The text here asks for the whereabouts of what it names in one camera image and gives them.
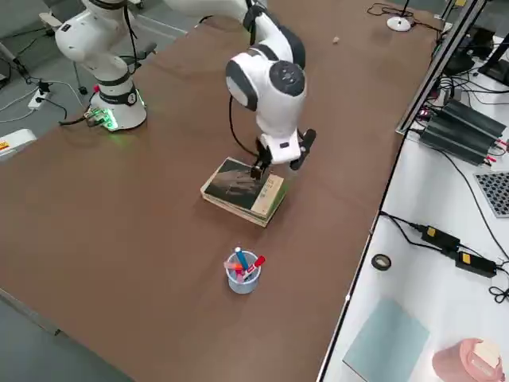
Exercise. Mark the green and white book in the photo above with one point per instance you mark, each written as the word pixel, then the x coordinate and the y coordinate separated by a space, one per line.
pixel 262 213

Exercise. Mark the pale green plastic sheet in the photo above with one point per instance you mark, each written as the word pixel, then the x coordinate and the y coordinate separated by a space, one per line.
pixel 385 338

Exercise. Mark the red marker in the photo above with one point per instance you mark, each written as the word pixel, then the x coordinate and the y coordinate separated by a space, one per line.
pixel 254 266

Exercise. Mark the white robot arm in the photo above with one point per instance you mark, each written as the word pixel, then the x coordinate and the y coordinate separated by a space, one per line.
pixel 270 87

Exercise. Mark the grey perforated plate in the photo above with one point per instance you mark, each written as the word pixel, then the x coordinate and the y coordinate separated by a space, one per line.
pixel 495 195

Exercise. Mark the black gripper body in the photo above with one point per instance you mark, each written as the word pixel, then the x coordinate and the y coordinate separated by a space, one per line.
pixel 267 153

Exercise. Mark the white box yellow label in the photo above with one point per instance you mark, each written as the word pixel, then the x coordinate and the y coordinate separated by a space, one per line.
pixel 14 145

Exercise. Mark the black finned power supply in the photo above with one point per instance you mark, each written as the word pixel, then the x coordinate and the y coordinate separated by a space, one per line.
pixel 457 139
pixel 477 117

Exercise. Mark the dark hand-print book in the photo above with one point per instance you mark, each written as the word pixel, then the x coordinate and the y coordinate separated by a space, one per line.
pixel 242 187

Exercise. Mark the clear blue pen cup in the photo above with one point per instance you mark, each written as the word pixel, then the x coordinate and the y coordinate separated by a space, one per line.
pixel 242 284

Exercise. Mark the aluminium frame post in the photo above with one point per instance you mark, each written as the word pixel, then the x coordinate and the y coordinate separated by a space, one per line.
pixel 436 67

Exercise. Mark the white power strip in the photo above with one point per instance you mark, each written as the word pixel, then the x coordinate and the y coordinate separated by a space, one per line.
pixel 37 99

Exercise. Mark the pink marker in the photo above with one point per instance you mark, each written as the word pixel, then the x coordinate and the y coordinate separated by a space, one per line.
pixel 230 265

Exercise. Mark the black power adapter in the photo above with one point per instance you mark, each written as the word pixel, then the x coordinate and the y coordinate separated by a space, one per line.
pixel 441 238
pixel 475 264

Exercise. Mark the white desk lamp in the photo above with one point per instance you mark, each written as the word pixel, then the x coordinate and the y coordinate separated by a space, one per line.
pixel 399 24

